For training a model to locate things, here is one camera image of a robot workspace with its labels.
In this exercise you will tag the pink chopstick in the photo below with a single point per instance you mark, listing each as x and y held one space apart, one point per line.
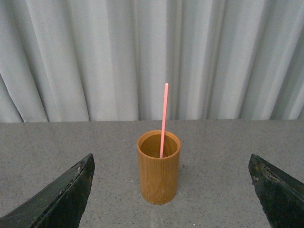
164 113

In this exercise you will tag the bamboo chopstick holder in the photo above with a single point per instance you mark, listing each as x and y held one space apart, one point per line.
158 176

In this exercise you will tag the white pleated curtain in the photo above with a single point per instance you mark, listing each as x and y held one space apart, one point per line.
108 60

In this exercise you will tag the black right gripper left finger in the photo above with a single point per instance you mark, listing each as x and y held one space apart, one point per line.
60 204

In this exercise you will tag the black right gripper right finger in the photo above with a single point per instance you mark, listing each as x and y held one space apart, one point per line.
281 195

